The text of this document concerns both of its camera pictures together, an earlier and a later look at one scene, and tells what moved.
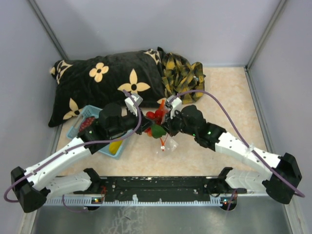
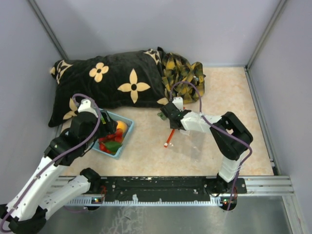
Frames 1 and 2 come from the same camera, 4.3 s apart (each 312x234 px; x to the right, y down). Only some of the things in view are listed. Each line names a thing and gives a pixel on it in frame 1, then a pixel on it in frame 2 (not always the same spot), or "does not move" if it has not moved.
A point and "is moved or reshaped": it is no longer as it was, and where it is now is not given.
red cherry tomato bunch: (158, 115) is moved or reshaped
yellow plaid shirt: (179, 75) does not move
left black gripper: (146, 123) -> (109, 127)
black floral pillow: (107, 81) does not move
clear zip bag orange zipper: (167, 143) -> (188, 144)
